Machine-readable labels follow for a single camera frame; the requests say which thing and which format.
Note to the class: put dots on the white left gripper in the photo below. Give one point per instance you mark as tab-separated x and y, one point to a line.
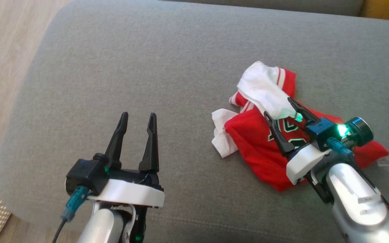
133	192

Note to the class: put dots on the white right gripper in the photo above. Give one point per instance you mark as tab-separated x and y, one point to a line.
304	162

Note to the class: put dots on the red jersey with white sleeves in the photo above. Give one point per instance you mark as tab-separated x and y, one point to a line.
255	141

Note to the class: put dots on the large grey sofa seat cushion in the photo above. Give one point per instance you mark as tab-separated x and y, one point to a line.
181	67

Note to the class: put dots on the yellow sofa backrest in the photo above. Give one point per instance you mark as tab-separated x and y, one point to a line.
387	8

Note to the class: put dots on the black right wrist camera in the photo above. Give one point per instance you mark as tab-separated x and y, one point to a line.
322	130

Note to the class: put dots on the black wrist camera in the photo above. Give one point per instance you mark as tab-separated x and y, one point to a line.
86	172
322	130

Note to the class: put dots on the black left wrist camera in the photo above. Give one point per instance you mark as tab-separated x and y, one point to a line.
86	172

